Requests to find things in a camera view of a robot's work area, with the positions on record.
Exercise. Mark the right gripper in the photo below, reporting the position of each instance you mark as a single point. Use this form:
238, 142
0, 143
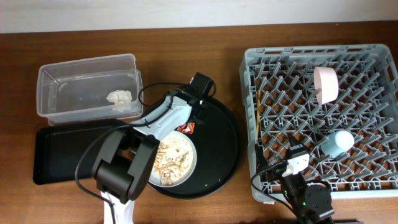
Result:
262, 160

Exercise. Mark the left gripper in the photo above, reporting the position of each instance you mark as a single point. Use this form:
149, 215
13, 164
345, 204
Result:
203, 115

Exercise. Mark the red snack wrapper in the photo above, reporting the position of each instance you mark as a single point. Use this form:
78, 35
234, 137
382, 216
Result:
187, 128

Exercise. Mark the grey plate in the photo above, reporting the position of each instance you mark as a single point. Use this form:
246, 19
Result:
191, 149

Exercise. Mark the rice and peanut leftovers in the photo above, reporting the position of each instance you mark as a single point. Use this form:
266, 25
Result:
171, 158

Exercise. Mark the blue cup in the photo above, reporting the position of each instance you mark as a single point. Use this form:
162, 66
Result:
338, 143

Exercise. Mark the wooden chopstick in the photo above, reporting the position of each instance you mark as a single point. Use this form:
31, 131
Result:
258, 115

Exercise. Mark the white tissue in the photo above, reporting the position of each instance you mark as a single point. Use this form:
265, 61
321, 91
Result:
121, 99

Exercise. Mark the pink bowl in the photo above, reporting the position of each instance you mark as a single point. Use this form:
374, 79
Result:
326, 84

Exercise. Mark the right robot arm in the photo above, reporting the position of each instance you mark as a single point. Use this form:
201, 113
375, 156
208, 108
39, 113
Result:
310, 201

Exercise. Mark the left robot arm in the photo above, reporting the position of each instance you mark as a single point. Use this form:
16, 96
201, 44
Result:
124, 162

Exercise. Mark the grey dishwasher rack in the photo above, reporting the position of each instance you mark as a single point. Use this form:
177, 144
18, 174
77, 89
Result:
366, 106

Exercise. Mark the round black tray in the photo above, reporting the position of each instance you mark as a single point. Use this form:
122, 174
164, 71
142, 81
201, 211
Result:
219, 145

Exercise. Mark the clear plastic bin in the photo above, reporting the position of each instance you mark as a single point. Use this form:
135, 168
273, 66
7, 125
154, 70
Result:
76, 90

